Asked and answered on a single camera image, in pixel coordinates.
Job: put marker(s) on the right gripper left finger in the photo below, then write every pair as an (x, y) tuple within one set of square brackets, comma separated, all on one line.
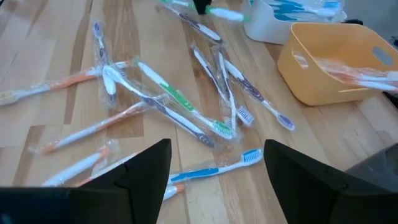
[(109, 202)]

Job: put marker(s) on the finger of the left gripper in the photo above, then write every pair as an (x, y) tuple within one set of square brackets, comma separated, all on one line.
[(202, 6)]

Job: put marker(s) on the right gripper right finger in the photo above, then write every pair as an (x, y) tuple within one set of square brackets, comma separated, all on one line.
[(311, 199)]

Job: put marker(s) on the green toothbrush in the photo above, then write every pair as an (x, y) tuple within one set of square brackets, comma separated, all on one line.
[(227, 14), (177, 96)]

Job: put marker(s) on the blue toothbrush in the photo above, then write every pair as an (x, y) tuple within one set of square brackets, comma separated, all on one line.
[(311, 12), (284, 17), (199, 173)]

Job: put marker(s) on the white plastic bin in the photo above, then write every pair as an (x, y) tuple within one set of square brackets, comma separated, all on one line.
[(261, 28)]

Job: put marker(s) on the grey translucent plastic bin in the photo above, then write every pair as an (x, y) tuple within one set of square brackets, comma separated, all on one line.
[(379, 168)]

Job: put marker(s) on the orange plastic bin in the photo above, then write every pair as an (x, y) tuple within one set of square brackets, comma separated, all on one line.
[(298, 81)]

